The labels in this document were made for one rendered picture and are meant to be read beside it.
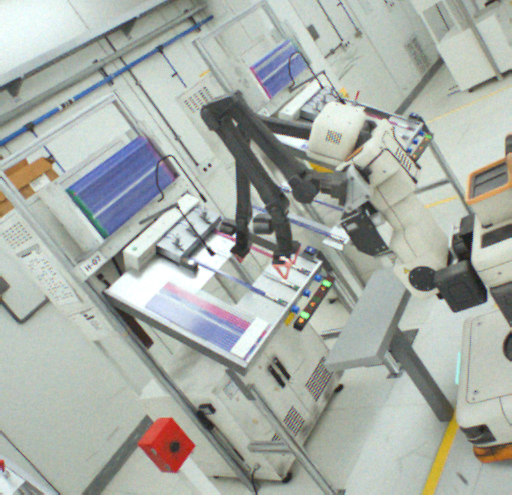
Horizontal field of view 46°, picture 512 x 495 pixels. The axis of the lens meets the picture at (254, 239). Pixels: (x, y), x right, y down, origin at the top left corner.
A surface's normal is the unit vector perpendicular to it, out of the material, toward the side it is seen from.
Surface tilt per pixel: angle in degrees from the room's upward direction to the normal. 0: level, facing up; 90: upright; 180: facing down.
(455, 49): 90
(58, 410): 90
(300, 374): 90
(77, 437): 90
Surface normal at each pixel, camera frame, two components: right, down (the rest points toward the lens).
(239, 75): -0.50, 0.57
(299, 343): 0.65, -0.24
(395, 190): -0.33, 0.49
